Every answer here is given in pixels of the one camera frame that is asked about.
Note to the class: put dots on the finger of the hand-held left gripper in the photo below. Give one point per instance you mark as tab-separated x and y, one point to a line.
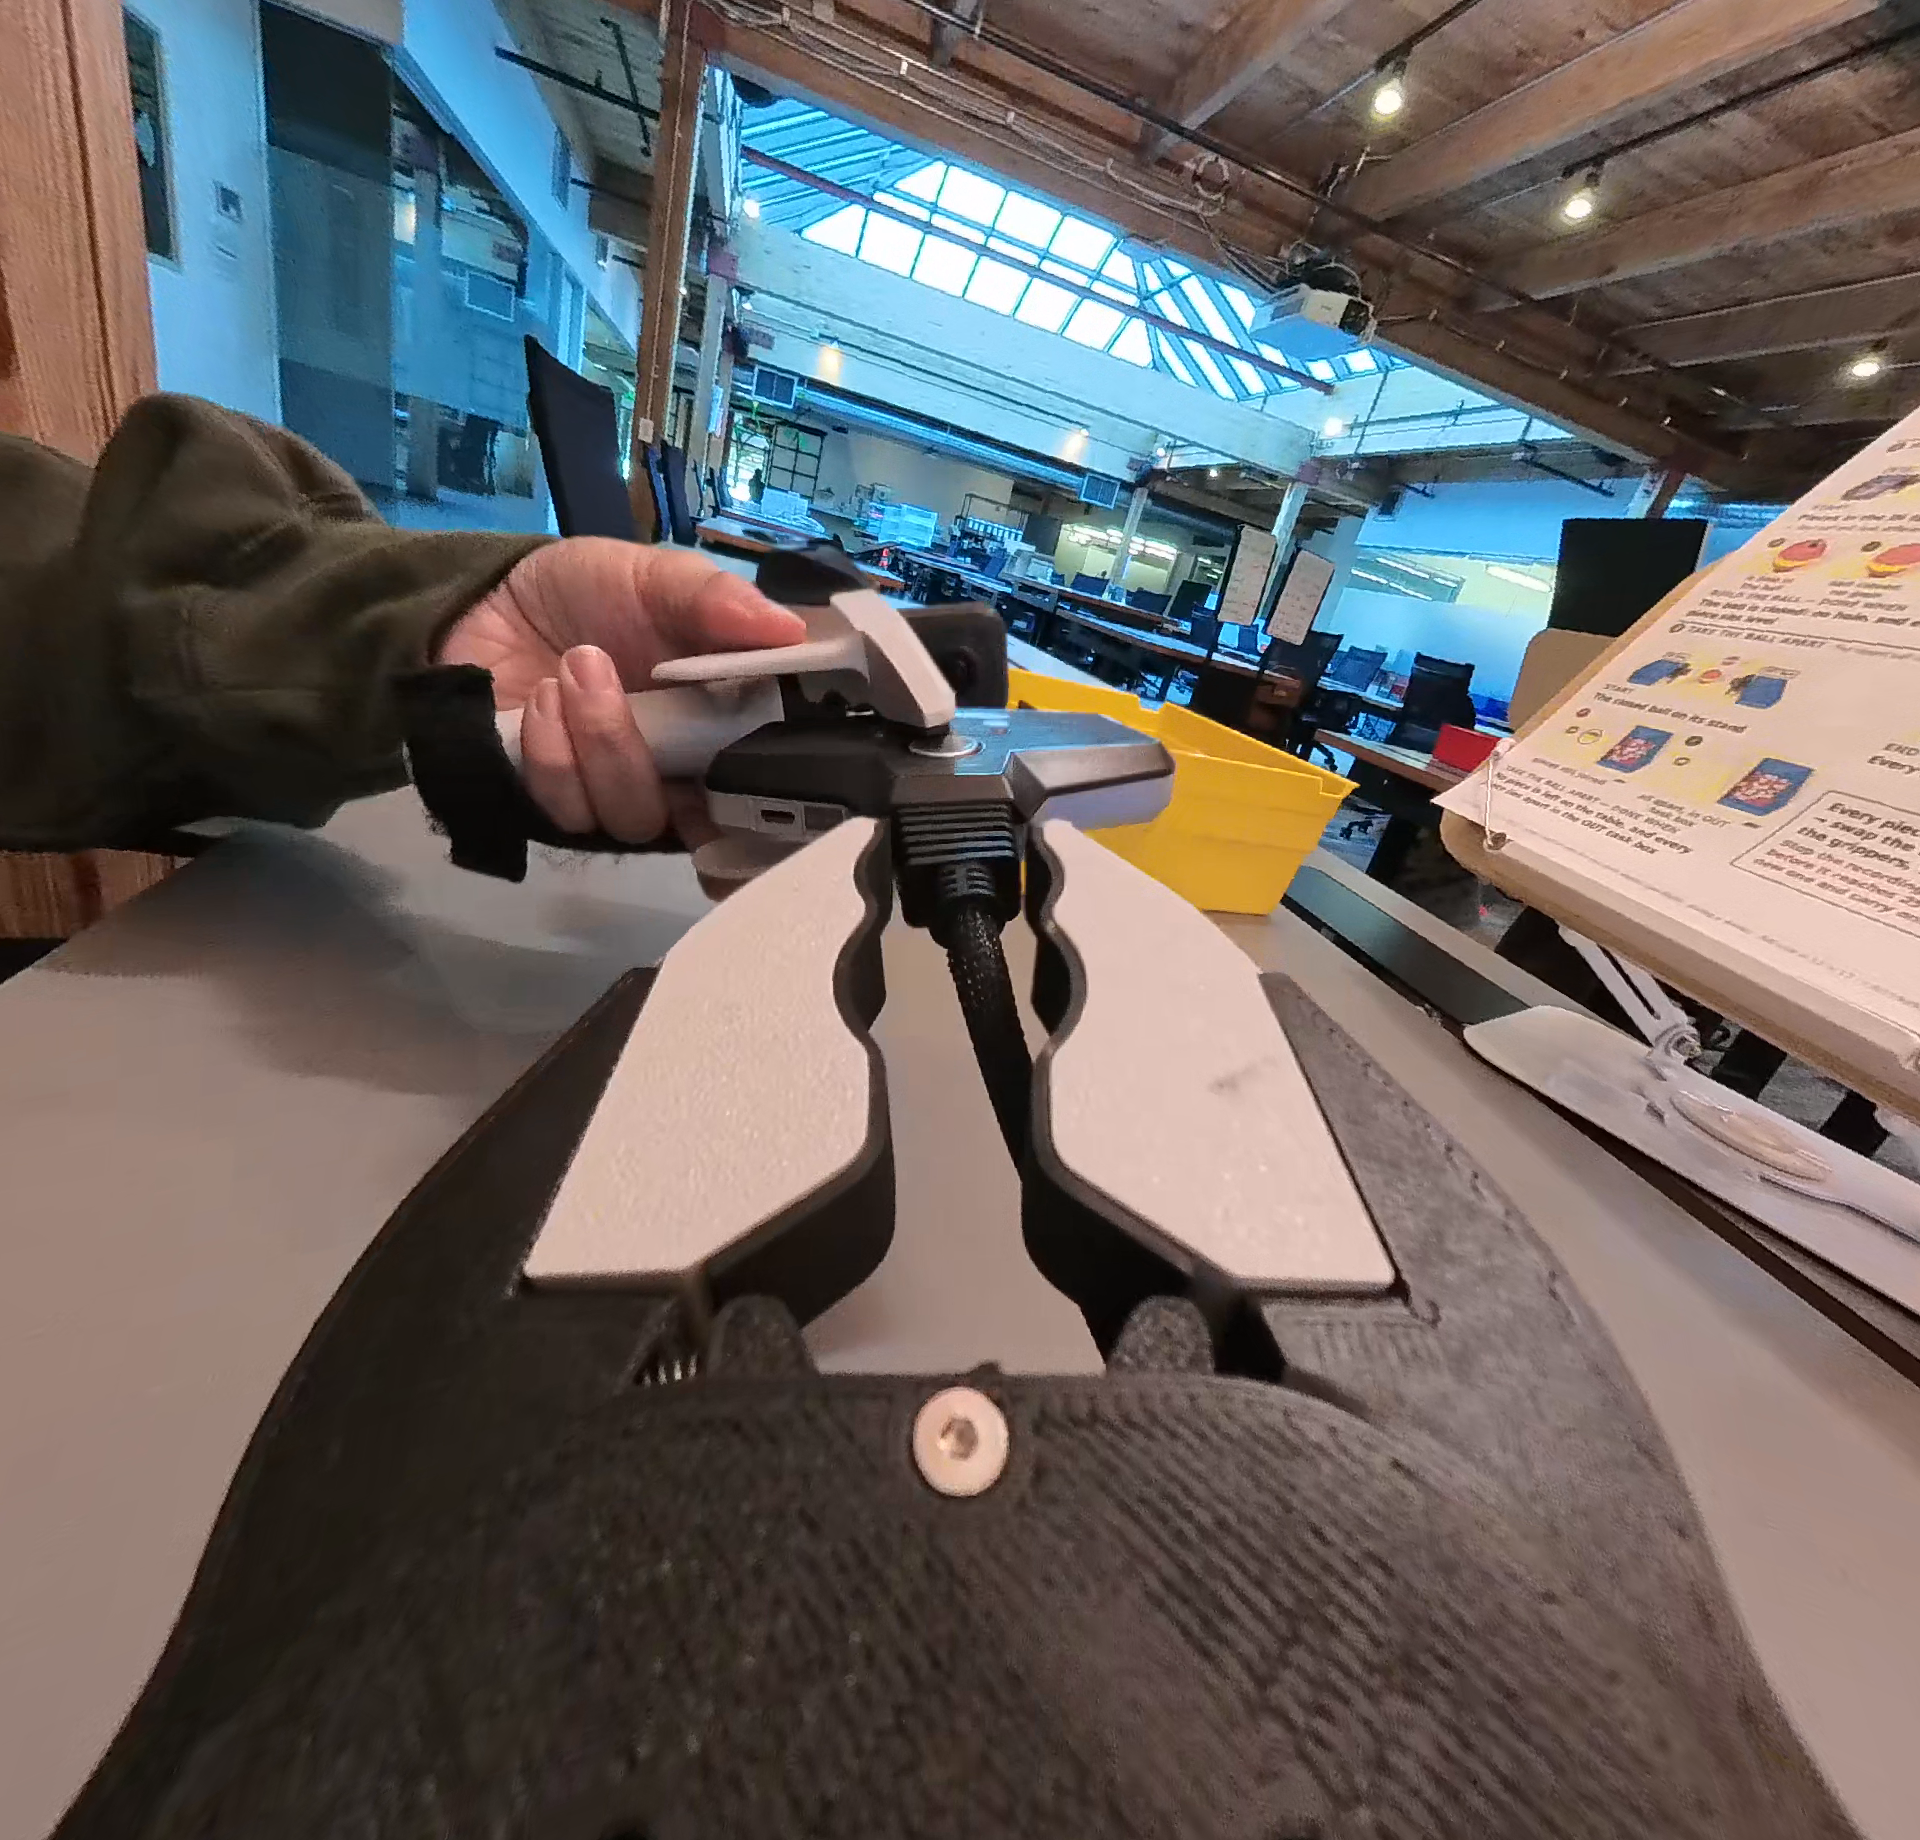
900	664
750	664

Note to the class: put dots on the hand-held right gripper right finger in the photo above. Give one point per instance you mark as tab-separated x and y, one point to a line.
1199	1105

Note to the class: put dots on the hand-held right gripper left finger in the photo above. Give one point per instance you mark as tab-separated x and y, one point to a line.
736	1091

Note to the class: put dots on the yellow plastic bin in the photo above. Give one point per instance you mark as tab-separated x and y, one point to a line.
1231	821

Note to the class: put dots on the person's left forearm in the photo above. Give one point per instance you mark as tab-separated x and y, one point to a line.
197	642

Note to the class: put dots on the grey desk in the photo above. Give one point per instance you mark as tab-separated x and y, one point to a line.
223	1120

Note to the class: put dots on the person's left hand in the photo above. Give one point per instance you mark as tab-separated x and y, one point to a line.
599	611

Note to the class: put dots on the black chair back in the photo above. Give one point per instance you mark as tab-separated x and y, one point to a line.
575	446

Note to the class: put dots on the white board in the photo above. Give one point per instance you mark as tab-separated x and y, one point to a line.
1303	596
1245	576

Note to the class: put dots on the wooden work table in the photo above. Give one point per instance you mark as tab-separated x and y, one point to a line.
1408	775

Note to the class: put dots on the red box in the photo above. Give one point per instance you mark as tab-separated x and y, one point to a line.
1468	747

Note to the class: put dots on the black office chair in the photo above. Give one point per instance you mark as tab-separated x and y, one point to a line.
1431	699

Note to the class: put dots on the ceiling projector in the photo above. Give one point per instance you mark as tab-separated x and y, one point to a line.
1310	312

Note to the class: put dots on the printed instruction sheet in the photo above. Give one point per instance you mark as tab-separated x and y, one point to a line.
1738	761

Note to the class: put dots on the black monitor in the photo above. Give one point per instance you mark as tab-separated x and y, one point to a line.
1628	575

